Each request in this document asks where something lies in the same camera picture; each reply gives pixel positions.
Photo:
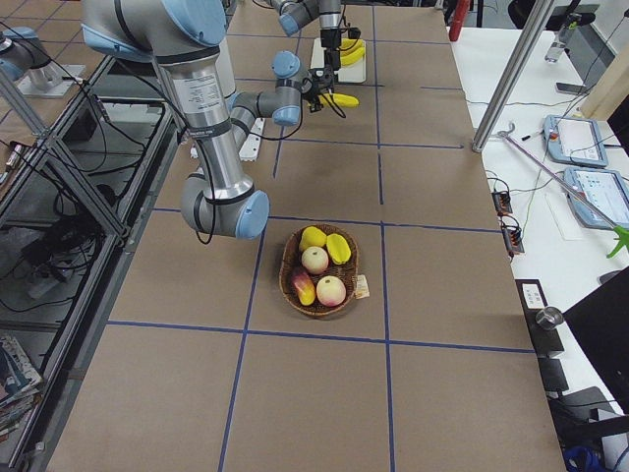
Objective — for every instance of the red white apple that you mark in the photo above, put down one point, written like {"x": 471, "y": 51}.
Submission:
{"x": 315, "y": 260}

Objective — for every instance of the green tipped reacher grabber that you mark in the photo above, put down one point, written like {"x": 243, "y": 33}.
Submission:
{"x": 620, "y": 231}

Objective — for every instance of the white bear tray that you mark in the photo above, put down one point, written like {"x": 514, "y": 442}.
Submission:
{"x": 356, "y": 73}

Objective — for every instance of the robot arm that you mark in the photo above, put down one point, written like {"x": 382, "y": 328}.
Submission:
{"x": 181, "y": 40}
{"x": 295, "y": 15}

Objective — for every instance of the aluminium frame post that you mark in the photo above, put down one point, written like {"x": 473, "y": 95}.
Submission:
{"x": 523, "y": 48}

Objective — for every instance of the blue teach pendant far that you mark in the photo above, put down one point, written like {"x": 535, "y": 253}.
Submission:
{"x": 574, "y": 141}

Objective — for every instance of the paper label tag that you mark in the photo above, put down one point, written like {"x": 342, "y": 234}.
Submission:
{"x": 362, "y": 289}

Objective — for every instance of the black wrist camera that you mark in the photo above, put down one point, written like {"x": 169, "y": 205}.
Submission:
{"x": 324, "y": 78}
{"x": 353, "y": 32}

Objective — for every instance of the stack of magazines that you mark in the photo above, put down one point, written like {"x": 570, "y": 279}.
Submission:
{"x": 20, "y": 383}

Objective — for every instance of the small steel cup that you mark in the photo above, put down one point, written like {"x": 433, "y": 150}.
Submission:
{"x": 549, "y": 318}

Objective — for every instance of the brown woven wicker basket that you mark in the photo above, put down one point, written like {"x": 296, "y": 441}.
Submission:
{"x": 291, "y": 258}

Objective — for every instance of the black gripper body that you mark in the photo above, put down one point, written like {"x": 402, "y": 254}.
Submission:
{"x": 315, "y": 84}
{"x": 328, "y": 39}

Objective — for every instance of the blue teach pendant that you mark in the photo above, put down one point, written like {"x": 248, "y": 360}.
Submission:
{"x": 574, "y": 141}
{"x": 603, "y": 188}

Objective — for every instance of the pink white peach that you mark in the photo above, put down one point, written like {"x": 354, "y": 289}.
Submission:
{"x": 330, "y": 291}

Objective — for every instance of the red cylinder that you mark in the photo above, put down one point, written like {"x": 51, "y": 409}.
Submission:
{"x": 458, "y": 16}

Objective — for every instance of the black monitor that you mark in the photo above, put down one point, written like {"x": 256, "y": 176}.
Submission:
{"x": 599, "y": 323}

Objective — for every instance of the blue teach pendant near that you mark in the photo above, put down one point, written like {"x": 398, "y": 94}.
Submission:
{"x": 603, "y": 188}

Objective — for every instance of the yellow banana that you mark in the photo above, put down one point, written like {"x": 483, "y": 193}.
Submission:
{"x": 351, "y": 59}
{"x": 352, "y": 52}
{"x": 339, "y": 100}
{"x": 348, "y": 45}

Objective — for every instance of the yellow lemon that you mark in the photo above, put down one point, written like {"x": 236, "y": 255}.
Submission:
{"x": 312, "y": 236}

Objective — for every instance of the yellow red mango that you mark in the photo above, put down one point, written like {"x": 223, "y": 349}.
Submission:
{"x": 303, "y": 286}

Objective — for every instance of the water bottle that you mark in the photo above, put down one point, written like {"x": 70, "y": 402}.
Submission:
{"x": 562, "y": 37}

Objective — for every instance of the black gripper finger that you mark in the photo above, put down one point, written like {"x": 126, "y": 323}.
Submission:
{"x": 332, "y": 58}

